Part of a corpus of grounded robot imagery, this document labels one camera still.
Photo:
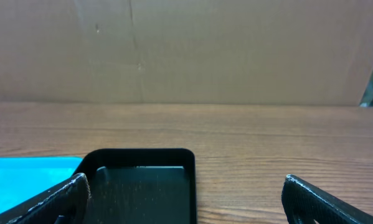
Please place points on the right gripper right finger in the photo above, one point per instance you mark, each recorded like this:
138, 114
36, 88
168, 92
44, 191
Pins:
306, 203

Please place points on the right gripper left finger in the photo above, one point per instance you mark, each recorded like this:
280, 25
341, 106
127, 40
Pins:
65, 202

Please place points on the black rectangular tray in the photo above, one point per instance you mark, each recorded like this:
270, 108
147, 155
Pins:
155, 186

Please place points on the teal plastic tray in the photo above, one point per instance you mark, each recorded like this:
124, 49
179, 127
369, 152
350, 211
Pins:
21, 178

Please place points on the brown cardboard backdrop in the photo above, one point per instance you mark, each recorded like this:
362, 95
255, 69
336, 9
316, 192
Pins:
230, 52

